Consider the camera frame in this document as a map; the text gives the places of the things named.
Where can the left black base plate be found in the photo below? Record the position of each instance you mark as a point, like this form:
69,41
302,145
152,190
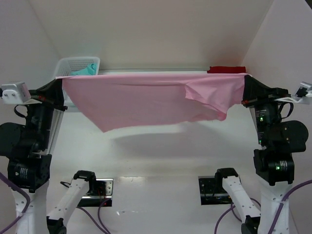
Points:
100,194

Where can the pink polo shirt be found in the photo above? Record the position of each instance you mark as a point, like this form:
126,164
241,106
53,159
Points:
114,101

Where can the red folded t shirt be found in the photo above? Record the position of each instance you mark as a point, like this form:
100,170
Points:
226,70

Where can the white plastic basket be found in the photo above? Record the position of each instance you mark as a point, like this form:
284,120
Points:
66,66

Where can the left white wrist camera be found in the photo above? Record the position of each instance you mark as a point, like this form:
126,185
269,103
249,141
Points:
17,94

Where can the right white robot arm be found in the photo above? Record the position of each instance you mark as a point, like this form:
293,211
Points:
279,139

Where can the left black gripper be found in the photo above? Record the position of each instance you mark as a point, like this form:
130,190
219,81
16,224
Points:
49,99

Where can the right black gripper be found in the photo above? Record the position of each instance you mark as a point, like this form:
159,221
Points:
261,100

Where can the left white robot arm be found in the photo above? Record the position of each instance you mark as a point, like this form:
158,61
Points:
28,175

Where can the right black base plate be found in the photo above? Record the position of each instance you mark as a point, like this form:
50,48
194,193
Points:
210,194

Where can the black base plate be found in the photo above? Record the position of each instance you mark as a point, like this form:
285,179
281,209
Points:
100,194
210,194

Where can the teal t shirt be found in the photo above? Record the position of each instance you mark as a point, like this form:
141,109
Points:
89,70

